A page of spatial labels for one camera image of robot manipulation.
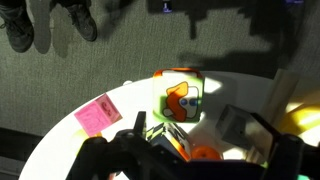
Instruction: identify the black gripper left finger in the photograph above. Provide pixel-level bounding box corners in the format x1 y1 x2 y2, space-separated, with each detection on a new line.
66 111 181 180

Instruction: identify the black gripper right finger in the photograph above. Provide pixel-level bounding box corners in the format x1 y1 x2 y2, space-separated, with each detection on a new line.
251 113 320 180

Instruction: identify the pink block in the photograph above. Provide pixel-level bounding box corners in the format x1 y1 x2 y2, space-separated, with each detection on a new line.
73 93 123 138

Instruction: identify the checkered plush block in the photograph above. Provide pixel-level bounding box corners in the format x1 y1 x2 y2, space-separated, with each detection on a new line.
146 121 193 161

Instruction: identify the wooden box tray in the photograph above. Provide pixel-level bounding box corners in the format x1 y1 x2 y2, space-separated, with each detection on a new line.
259 68 320 148

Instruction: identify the yellow toy banana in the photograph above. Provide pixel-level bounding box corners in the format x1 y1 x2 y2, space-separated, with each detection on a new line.
278 103 320 138

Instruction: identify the grey cube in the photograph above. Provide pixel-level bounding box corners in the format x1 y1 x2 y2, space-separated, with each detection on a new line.
214 103 258 151

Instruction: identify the orange ball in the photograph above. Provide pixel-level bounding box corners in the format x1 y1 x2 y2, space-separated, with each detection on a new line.
190 145 223 161

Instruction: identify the black shoe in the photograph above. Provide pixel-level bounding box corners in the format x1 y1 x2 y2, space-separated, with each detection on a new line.
49 0 98 43
0 0 35 54

